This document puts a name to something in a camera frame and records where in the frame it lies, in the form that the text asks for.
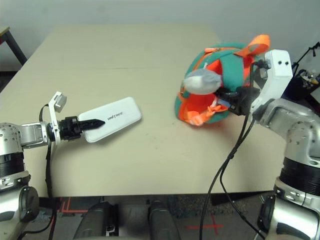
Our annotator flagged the dark robot leg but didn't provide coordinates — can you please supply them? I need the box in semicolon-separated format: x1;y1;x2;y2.
147;199;180;240
74;201;120;240

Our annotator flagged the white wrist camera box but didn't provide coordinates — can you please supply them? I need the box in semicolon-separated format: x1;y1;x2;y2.
47;91;68;147
249;49;294;113

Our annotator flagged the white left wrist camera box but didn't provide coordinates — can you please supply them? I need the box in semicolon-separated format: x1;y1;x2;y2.
47;91;68;147

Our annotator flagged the grey whale plush toy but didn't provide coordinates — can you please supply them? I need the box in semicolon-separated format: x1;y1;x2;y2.
183;69;223;95

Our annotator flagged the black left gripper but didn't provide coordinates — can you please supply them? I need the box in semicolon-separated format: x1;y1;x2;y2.
59;116;105;141

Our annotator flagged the dark robot right leg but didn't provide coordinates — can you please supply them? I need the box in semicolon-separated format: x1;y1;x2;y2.
147;199;180;240

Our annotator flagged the black bin with items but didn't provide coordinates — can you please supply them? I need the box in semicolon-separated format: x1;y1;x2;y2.
291;68;320;100

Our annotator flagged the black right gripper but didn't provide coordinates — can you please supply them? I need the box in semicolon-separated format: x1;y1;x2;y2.
214;86;261;117

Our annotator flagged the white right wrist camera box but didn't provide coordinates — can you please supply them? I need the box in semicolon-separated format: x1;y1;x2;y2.
249;49;294;113

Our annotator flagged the dark robot left leg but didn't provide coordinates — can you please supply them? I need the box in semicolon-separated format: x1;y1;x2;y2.
74;201;120;240

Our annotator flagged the speckled dark floor mat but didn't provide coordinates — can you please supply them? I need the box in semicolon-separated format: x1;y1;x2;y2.
167;194;251;216

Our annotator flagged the black tripod stand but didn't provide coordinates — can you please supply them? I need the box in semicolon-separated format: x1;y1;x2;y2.
292;41;320;73

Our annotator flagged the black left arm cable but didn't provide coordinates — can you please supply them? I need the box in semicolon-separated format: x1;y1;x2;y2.
22;103;58;240

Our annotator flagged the white pencil case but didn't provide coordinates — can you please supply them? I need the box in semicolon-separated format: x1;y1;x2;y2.
77;96;143;144

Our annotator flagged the teal and orange backpack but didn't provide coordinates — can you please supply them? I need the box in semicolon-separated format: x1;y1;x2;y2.
174;34;271;127

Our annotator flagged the black framed side table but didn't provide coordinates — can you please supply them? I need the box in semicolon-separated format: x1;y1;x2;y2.
0;25;28;67

